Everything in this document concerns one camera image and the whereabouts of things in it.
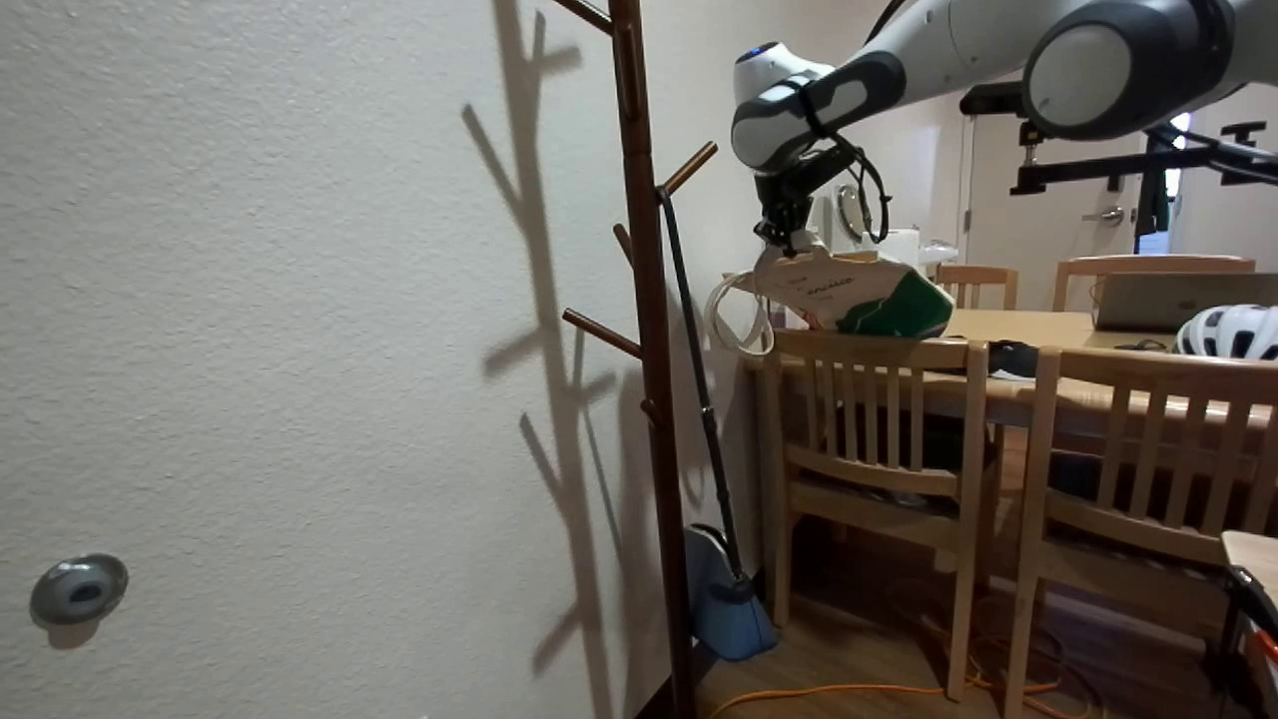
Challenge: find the brown wooden coat rack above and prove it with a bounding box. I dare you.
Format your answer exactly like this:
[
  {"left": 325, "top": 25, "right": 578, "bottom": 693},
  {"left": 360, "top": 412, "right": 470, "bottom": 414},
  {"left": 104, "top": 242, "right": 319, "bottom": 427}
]
[{"left": 553, "top": 0, "right": 722, "bottom": 719}]

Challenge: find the flat brown cardboard box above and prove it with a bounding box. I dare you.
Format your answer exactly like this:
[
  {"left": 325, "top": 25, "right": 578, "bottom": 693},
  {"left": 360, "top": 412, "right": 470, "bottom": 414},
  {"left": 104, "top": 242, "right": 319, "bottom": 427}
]
[{"left": 1091, "top": 267, "right": 1278, "bottom": 334}]

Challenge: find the round metal wall doorstop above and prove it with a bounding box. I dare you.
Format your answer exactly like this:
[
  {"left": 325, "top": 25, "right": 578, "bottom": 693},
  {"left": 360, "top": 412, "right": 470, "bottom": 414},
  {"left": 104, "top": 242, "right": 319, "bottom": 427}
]
[{"left": 30, "top": 551, "right": 132, "bottom": 629}]

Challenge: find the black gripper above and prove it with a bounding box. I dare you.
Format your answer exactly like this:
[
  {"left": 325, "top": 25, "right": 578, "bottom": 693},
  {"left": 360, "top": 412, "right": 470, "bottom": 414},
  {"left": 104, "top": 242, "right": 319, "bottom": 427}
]
[{"left": 753, "top": 136, "right": 866, "bottom": 261}]

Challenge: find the cream canvas tote bag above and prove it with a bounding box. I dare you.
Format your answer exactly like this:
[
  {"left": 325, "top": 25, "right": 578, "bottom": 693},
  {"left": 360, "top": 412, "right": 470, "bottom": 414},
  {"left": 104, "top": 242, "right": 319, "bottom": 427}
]
[{"left": 702, "top": 242, "right": 958, "bottom": 361}]

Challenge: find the black stereo camera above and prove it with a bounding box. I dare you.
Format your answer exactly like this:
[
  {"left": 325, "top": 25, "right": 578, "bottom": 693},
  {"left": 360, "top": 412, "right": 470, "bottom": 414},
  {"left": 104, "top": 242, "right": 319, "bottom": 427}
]
[{"left": 954, "top": 80, "right": 1040, "bottom": 121}]

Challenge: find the light wooden board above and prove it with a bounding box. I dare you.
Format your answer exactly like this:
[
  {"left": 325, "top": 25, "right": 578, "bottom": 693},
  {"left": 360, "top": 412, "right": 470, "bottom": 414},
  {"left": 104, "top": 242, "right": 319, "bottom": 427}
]
[{"left": 1219, "top": 526, "right": 1278, "bottom": 616}]

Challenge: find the small black table object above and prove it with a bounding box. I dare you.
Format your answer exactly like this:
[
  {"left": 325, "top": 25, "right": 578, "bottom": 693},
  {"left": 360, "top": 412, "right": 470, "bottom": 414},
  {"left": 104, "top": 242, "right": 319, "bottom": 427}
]
[{"left": 986, "top": 338, "right": 1048, "bottom": 378}]

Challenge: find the white door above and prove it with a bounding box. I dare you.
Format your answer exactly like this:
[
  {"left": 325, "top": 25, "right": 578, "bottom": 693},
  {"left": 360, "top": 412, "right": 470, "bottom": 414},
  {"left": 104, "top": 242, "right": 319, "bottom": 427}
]
[{"left": 958, "top": 112, "right": 1167, "bottom": 311}]

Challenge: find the white bicycle helmet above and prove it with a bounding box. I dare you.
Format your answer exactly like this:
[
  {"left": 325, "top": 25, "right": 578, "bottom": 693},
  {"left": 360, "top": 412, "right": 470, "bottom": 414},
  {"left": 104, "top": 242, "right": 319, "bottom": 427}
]
[{"left": 1176, "top": 299, "right": 1278, "bottom": 365}]

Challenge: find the light wooden dining table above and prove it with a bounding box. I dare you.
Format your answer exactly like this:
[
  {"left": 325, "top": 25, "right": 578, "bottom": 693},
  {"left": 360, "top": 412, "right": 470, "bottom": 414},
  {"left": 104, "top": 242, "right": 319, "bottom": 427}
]
[{"left": 745, "top": 309, "right": 1278, "bottom": 430}]

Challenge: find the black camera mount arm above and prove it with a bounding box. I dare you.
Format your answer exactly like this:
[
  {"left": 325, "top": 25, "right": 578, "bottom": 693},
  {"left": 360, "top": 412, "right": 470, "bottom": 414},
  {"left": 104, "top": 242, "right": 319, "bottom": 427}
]
[{"left": 1007, "top": 116, "right": 1278, "bottom": 257}]

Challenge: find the orange extension cable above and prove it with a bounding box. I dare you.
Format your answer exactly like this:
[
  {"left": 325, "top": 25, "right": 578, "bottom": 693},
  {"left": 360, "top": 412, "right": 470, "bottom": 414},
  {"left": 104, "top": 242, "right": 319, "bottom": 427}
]
[{"left": 699, "top": 624, "right": 1112, "bottom": 719}]

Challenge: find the black orange bar clamp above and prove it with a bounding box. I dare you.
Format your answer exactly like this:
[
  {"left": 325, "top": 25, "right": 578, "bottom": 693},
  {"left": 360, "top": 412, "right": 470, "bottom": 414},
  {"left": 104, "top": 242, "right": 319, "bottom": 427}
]
[{"left": 1213, "top": 568, "right": 1278, "bottom": 719}]

